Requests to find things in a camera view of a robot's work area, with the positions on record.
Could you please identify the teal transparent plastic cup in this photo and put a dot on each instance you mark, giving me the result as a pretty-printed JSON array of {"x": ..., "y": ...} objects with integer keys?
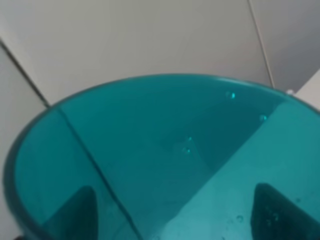
[{"x": 169, "y": 157}]

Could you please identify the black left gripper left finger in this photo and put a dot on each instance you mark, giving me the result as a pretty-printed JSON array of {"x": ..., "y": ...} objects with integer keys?
[{"x": 76, "y": 219}]

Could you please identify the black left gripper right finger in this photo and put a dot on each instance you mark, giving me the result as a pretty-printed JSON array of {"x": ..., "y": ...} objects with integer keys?
[{"x": 275, "y": 217}]

